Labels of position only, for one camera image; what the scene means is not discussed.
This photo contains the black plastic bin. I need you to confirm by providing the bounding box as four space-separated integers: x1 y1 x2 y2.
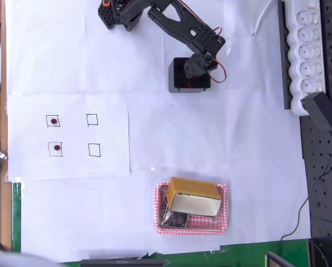
168 57 212 93

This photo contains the yellow cardboard box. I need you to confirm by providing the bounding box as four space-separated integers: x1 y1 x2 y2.
165 176 222 218

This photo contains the black printed snack package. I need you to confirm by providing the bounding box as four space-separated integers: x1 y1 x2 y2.
161 196 190 229

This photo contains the black bar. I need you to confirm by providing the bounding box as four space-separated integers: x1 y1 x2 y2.
276 0 293 111

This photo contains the white power strip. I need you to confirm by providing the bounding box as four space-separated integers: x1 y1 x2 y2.
282 0 326 117

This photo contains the dark grey block device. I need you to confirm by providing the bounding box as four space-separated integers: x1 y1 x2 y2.
301 91 332 132

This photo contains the white paper with drawn squares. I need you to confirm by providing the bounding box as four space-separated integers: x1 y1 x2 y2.
6 93 132 181

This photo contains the pink checked tray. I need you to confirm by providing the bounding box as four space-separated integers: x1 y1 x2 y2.
153 181 229 236

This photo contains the black pegboard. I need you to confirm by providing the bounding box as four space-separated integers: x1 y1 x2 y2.
299 0 332 240

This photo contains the black flat device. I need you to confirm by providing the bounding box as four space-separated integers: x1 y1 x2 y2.
80 258 164 267

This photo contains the small screen device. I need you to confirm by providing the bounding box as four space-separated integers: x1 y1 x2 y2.
264 251 290 267

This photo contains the green mat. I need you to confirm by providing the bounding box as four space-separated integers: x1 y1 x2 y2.
11 182 313 267

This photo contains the white rounded object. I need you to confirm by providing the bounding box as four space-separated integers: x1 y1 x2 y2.
0 241 61 267

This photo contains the red white servo cable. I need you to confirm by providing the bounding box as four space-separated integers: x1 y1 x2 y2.
209 26 229 84

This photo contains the white power cable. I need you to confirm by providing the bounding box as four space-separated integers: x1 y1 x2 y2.
254 0 275 36

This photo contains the thin black cable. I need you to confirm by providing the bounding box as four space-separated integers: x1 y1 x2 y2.
280 130 332 245

